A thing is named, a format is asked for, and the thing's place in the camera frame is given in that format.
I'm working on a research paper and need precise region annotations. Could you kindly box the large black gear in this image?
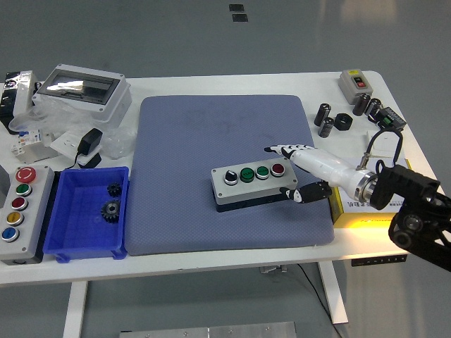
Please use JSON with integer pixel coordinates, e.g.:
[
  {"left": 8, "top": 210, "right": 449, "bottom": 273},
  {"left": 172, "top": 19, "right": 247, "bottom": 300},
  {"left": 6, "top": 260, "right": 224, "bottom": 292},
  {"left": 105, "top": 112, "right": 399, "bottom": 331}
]
[{"left": 101, "top": 199, "right": 123, "bottom": 223}]

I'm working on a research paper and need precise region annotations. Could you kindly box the clear plastic bag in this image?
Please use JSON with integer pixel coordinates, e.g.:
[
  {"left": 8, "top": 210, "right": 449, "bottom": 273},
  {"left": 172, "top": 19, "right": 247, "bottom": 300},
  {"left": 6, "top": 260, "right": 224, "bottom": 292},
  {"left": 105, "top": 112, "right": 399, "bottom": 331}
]
[{"left": 8, "top": 94, "right": 137, "bottom": 159}]

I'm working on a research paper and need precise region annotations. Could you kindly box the black cylindrical capacitor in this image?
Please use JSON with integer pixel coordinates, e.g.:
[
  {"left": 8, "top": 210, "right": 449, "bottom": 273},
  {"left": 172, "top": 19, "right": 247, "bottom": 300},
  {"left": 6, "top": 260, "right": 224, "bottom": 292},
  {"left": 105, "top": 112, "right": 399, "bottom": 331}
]
[
  {"left": 318, "top": 117, "right": 335, "bottom": 138},
  {"left": 352, "top": 93, "right": 371, "bottom": 117},
  {"left": 364, "top": 98, "right": 383, "bottom": 119},
  {"left": 314, "top": 102, "right": 332, "bottom": 127}
]

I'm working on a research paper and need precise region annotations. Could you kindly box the grey four-button control box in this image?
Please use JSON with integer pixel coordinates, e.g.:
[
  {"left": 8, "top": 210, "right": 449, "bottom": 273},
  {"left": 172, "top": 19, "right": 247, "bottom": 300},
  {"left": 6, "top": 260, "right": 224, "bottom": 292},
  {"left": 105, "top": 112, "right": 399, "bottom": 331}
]
[{"left": 210, "top": 157, "right": 299, "bottom": 214}]

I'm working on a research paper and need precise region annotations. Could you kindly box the white wall switch panel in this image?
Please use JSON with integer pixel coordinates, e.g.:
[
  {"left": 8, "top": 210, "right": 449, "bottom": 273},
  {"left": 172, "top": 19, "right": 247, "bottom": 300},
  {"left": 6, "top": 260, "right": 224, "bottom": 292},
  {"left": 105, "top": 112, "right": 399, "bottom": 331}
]
[{"left": 366, "top": 130, "right": 405, "bottom": 158}]

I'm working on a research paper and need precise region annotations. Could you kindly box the grey block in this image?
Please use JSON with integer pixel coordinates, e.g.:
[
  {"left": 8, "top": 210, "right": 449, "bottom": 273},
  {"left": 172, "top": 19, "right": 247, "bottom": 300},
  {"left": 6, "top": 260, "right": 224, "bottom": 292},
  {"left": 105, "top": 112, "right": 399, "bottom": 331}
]
[{"left": 0, "top": 165, "right": 10, "bottom": 205}]

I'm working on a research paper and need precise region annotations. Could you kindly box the blue-grey mat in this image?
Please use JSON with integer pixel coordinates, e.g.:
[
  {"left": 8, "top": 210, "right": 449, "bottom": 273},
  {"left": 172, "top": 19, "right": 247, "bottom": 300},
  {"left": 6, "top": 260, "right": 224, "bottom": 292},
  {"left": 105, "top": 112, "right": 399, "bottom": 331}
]
[{"left": 125, "top": 94, "right": 335, "bottom": 257}]

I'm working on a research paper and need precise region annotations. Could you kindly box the grey five-button control box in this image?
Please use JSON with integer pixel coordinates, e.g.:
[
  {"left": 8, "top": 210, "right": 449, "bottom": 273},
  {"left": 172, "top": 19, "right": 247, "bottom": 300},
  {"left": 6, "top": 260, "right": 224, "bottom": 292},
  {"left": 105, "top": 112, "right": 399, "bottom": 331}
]
[{"left": 0, "top": 164, "right": 56, "bottom": 265}]

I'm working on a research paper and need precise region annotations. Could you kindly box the black power adapter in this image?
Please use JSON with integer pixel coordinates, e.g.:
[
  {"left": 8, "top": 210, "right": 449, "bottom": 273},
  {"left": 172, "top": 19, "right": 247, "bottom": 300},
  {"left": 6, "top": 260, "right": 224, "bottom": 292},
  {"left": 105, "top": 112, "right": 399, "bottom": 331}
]
[{"left": 65, "top": 127, "right": 104, "bottom": 170}]

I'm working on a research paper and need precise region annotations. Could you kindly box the grey metal plate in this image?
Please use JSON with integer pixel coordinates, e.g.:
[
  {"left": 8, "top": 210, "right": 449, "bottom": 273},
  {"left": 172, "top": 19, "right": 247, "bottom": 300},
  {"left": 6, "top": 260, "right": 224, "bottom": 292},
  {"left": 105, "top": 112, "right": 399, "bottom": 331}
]
[{"left": 118, "top": 320, "right": 297, "bottom": 338}]

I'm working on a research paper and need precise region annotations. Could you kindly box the black cable under table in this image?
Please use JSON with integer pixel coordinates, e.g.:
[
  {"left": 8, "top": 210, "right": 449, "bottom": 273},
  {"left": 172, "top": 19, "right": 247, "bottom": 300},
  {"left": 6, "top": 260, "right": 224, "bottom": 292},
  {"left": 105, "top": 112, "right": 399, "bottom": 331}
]
[{"left": 297, "top": 263, "right": 345, "bottom": 338}]

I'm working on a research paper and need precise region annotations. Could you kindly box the white wall socket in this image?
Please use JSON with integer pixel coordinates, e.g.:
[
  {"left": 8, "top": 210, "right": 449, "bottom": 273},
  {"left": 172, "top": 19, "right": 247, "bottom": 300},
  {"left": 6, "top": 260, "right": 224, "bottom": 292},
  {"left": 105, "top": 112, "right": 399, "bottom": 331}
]
[{"left": 50, "top": 130, "right": 101, "bottom": 166}]

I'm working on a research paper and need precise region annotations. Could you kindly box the grey enclosure with clear lid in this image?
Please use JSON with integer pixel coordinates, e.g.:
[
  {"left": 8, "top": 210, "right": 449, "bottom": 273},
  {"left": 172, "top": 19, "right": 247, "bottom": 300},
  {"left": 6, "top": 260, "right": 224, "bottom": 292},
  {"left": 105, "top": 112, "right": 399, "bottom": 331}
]
[{"left": 32, "top": 63, "right": 133, "bottom": 124}]

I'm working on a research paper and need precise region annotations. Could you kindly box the black hex nut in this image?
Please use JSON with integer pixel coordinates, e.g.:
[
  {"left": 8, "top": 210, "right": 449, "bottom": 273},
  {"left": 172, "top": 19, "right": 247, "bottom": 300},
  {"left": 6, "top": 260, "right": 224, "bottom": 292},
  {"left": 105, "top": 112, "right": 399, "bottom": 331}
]
[{"left": 334, "top": 113, "right": 354, "bottom": 132}]

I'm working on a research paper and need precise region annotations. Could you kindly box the white circuit breaker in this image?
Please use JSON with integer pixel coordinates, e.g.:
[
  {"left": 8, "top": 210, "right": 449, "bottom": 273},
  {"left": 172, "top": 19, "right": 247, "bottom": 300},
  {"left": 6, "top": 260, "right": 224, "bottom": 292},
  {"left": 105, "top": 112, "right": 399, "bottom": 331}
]
[{"left": 10, "top": 128, "right": 59, "bottom": 165}]

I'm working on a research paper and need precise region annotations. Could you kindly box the grey two-button switch box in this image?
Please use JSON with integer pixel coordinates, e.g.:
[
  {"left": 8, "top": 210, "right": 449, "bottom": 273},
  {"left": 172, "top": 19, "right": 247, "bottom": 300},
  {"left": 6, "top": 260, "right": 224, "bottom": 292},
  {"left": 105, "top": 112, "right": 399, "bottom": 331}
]
[{"left": 338, "top": 69, "right": 374, "bottom": 106}]

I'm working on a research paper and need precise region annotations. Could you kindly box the black table control panel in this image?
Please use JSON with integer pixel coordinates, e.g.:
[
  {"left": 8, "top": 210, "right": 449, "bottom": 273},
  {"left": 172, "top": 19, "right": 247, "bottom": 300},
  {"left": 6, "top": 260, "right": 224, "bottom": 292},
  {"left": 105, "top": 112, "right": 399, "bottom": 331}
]
[{"left": 351, "top": 255, "right": 409, "bottom": 268}]

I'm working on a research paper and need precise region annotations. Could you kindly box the black module with green terminal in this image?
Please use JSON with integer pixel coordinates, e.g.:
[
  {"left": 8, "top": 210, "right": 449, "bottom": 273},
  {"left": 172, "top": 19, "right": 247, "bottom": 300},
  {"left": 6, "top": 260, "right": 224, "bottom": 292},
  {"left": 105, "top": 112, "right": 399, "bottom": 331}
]
[{"left": 368, "top": 106, "right": 407, "bottom": 133}]

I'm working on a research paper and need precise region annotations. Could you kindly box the white table leg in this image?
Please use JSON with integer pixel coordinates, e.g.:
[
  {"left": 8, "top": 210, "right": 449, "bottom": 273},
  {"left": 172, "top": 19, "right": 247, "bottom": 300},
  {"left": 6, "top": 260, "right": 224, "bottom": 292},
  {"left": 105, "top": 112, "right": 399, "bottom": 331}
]
[
  {"left": 62, "top": 281, "right": 89, "bottom": 338},
  {"left": 316, "top": 262, "right": 350, "bottom": 325}
]

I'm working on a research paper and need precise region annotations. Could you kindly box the blue plastic bin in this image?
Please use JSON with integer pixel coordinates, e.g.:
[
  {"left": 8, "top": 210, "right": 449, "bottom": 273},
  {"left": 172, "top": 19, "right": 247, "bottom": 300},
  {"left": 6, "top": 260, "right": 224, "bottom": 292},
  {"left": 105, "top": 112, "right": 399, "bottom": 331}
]
[{"left": 42, "top": 165, "right": 130, "bottom": 263}]

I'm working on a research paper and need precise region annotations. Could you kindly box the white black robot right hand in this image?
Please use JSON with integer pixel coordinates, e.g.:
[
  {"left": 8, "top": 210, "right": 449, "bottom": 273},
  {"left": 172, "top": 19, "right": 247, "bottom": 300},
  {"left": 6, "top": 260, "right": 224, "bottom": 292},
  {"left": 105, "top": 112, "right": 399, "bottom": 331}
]
[{"left": 264, "top": 143, "right": 366, "bottom": 205}]

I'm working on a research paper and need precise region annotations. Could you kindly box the white and yellow carton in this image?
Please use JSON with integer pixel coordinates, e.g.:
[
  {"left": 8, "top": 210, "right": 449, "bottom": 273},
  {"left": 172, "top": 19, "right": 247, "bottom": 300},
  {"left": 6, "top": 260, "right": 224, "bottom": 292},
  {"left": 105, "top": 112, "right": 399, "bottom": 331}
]
[{"left": 330, "top": 157, "right": 414, "bottom": 230}]

